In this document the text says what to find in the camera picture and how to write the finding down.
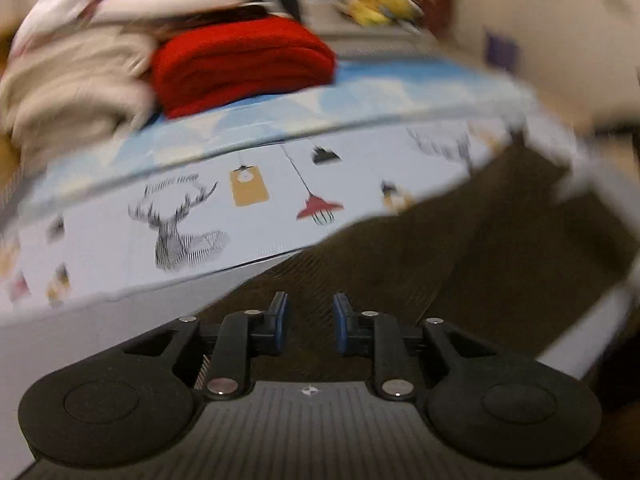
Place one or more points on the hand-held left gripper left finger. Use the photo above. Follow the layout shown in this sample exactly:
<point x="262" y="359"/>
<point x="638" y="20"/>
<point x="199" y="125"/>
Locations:
<point x="281" y="316"/>

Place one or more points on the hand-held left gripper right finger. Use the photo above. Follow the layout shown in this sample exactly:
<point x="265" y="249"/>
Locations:
<point x="341" y="318"/>

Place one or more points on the dark brown pants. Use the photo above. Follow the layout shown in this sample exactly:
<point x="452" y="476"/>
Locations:
<point x="450" y="265"/>

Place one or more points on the printed light blue bed sheet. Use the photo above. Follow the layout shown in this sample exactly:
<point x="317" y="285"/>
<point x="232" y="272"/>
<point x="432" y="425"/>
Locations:
<point x="240" y="180"/>

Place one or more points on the folded red blanket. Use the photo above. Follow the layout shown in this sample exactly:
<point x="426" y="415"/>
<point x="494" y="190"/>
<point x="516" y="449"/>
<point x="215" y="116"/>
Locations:
<point x="240" y="67"/>

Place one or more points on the beige folded cloth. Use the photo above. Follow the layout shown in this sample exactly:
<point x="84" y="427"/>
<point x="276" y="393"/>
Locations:
<point x="70" y="82"/>

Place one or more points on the yellow plush toy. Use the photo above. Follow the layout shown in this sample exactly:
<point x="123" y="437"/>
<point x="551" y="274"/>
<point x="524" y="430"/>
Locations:
<point x="377" y="2"/>

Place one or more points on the purple wall socket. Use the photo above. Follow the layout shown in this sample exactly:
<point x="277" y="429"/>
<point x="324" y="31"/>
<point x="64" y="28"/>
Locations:
<point x="500" y="51"/>

